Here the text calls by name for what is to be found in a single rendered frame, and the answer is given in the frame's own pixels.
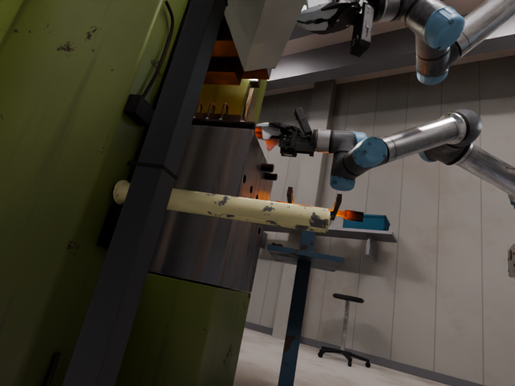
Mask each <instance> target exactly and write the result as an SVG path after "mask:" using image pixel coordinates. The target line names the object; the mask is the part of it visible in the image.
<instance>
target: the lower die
mask: <svg viewBox="0 0 515 386"><path fill-rule="evenodd" d="M220 115H221V114H217V113H210V115H209V119H219V118H220ZM206 116H207V113H196V117H195V118H200V119H205V117H206ZM222 119H223V120H234V121H246V120H244V119H243V117H242V115H230V114H223V117H222Z"/></svg>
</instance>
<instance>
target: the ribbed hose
mask: <svg viewBox="0 0 515 386"><path fill-rule="evenodd" d="M191 3H192V0H189V2H188V4H187V7H186V10H185V14H184V16H183V19H182V23H181V25H180V28H179V31H178V34H177V36H176V39H175V43H174V45H173V48H172V52H171V54H170V57H169V61H168V63H167V65H166V69H165V72H164V74H163V77H162V81H161V84H160V86H159V90H158V93H157V95H156V98H155V101H154V104H153V109H154V110H156V106H157V103H158V101H159V97H160V94H161V92H162V88H163V85H164V83H165V80H166V76H167V73H168V71H169V68H170V65H171V63H172V59H173V56H174V53H175V50H176V47H177V44H178V42H179V38H180V35H181V33H182V29H183V26H184V24H185V20H186V17H187V14H188V12H189V8H190V5H191ZM148 131H149V129H147V128H145V130H144V133H143V137H142V140H141V142H140V144H139V148H138V152H137V154H136V157H135V159H134V161H135V162H138V160H139V156H140V153H141V151H142V148H143V144H144V142H145V139H146V136H147V133H148ZM134 172H135V169H133V168H132V169H131V172H130V173H131V174H130V175H129V178H128V179H129V180H127V181H128V182H129V183H131V181H132V178H133V174H134ZM123 204H124V203H122V204H120V205H119V208H118V207H113V206H110V208H109V211H108V213H107V217H106V219H105V221H104V224H103V228H102V231H101V233H100V236H99V239H98V241H97V246H99V247H105V248H108V249H109V246H110V242H111V240H112V237H113V233H114V231H115V228H116V224H117V222H118V219H119V216H120V212H121V210H122V207H123Z"/></svg>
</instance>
